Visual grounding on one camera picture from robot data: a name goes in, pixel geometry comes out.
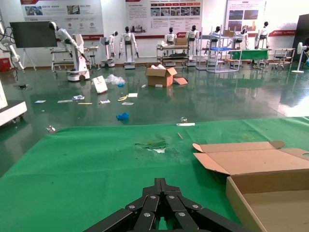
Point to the wall poster with landscape photos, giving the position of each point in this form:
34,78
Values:
246,12

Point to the white metal cart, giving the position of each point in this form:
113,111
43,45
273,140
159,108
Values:
171,56

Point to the white wheeled cabinet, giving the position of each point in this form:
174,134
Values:
9,108

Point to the flat cardboard piece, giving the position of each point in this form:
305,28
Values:
181,81

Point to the wall poster with photo row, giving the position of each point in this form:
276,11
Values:
164,14

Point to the black round stool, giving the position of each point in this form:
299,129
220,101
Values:
279,61
93,60

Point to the white metal work table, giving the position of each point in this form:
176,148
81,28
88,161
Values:
60,49

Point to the table with green cover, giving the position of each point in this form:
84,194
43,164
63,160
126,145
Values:
251,54

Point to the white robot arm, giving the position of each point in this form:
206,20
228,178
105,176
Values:
12,53

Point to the white metal shelf rack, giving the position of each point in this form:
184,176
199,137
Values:
224,60

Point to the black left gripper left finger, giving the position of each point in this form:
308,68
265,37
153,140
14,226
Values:
144,207

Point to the green table cloth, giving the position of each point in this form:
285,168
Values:
72,169

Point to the white humanoid robot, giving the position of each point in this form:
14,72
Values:
242,37
214,33
111,43
170,37
77,55
193,36
263,33
128,41

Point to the black wall panel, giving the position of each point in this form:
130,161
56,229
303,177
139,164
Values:
301,31

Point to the printed paper leaflet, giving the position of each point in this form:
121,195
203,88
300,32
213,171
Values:
64,101
39,101
105,101
78,97

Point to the curved yellow strips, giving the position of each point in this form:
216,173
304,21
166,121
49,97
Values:
122,97

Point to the white standing fan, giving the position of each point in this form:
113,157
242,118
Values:
300,48

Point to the straight yellow strip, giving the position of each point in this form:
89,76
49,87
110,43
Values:
85,103

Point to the white paper sheet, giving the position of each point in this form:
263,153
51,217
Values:
128,103
132,95

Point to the cardboard box with round hole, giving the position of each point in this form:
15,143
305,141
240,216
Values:
253,164

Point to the white frame side table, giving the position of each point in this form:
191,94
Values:
282,49

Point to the large open cardboard box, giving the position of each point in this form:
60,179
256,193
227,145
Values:
159,77

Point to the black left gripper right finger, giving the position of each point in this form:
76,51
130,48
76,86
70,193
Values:
183,210

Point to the black screen on stand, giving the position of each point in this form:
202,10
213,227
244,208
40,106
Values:
31,33

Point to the long wooden stick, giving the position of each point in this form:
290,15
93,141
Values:
180,135

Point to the small cardboard box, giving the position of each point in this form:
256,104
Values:
181,41

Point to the wall poster with red stripe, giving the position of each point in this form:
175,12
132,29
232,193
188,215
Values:
60,14

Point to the clear plastic bag pile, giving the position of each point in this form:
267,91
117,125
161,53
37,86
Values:
116,79

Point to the blue plastic tray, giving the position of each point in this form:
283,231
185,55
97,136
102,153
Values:
219,48

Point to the red crate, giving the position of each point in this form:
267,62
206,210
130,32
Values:
4,65

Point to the white and red carton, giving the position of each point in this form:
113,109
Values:
99,84

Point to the blue glove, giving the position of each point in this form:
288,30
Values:
123,116

